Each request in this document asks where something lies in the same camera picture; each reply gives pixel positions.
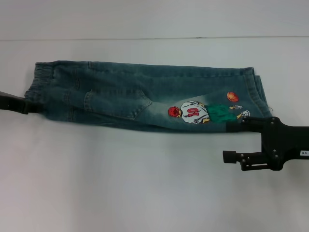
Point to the blue denim shorts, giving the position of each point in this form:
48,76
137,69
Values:
120,96

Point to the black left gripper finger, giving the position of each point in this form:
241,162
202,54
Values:
14,104

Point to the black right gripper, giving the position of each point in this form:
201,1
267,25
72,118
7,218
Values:
282,145

